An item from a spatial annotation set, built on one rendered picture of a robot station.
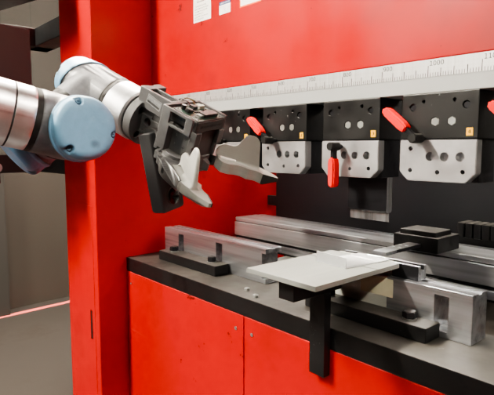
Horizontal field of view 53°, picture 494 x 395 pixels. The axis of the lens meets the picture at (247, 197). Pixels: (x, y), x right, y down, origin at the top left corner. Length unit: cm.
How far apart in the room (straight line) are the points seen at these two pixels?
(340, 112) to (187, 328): 75
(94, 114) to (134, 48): 114
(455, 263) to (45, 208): 346
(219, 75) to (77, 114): 89
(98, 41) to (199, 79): 35
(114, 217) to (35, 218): 259
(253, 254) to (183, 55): 65
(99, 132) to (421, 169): 63
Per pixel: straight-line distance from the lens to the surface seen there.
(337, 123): 112
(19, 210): 419
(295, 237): 161
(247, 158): 69
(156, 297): 158
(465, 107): 98
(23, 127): 60
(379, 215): 111
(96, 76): 76
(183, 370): 153
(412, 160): 101
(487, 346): 105
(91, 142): 59
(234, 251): 142
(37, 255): 429
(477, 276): 129
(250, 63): 134
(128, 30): 173
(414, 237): 129
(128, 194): 169
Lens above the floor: 124
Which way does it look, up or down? 6 degrees down
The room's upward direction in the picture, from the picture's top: straight up
